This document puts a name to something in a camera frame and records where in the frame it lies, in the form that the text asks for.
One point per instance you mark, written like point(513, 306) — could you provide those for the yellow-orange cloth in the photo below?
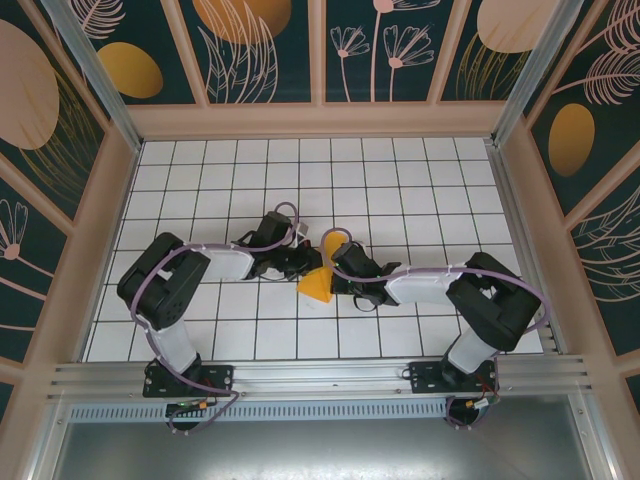
point(315, 290)

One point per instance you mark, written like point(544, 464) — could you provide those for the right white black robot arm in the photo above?
point(495, 300)

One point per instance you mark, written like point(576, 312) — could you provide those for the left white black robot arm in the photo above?
point(165, 285)

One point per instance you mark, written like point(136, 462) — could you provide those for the grey metal sheet panel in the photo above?
point(320, 452)

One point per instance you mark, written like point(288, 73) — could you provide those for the small controller board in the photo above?
point(482, 404)
point(187, 406)

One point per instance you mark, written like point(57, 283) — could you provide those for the long aluminium mounting rail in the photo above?
point(320, 375)

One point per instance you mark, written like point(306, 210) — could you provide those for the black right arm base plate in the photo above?
point(425, 375)

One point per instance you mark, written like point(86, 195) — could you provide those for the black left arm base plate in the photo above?
point(220, 380)

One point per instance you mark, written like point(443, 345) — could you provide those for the aluminium side rail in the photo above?
point(525, 240)

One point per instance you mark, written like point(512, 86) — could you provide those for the aluminium frame post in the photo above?
point(540, 70)
point(100, 80)

